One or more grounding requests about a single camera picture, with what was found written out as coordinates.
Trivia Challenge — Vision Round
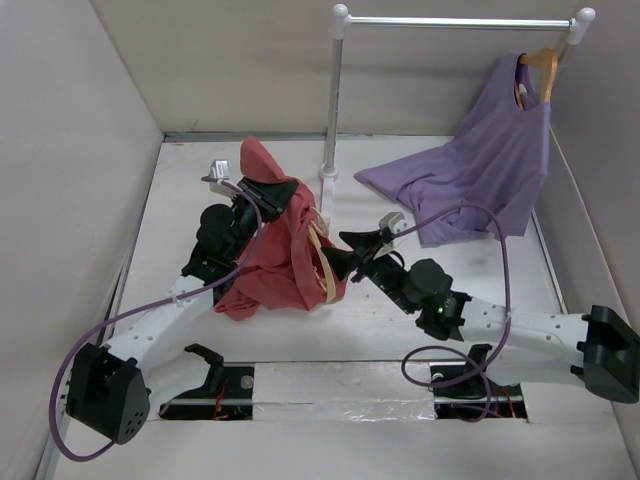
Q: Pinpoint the purple t shirt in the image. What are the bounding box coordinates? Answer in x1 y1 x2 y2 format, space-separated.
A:
354 53 551 247

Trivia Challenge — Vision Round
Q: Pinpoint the white metal clothes rack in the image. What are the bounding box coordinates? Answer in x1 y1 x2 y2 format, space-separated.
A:
319 4 596 221

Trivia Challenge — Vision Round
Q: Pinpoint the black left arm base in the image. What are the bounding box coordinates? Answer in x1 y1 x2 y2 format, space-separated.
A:
158 343 255 421

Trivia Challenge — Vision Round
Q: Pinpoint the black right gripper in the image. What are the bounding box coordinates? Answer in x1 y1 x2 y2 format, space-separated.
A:
320 229 417 315

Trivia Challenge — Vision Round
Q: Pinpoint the orange wooden hanger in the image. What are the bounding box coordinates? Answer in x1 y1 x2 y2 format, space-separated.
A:
518 47 559 103

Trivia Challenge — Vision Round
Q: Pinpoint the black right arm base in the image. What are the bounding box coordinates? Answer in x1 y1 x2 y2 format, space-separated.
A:
431 363 527 422

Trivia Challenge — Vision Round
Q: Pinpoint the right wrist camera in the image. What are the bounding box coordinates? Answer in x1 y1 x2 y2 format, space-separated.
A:
378 212 408 249

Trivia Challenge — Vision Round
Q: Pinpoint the red t shirt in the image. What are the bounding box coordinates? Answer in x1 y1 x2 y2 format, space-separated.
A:
213 136 349 324

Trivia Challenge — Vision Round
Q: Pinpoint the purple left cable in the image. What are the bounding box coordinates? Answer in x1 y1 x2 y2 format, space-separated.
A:
47 175 264 461

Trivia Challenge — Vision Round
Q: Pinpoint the light wooden hanger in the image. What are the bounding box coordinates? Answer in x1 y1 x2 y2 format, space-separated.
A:
305 206 341 304

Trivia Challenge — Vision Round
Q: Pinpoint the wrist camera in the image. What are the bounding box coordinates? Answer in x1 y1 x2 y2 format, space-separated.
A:
378 212 408 249
207 159 231 196

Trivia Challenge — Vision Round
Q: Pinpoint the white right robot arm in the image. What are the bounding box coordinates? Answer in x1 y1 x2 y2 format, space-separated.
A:
323 228 639 404

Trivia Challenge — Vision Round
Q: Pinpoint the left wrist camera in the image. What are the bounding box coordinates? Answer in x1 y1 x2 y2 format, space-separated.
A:
207 159 231 196

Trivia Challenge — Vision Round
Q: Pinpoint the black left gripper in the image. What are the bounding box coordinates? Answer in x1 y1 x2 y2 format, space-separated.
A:
227 178 297 262

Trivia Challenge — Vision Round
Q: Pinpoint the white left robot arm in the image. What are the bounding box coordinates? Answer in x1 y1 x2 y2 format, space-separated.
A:
66 177 298 445

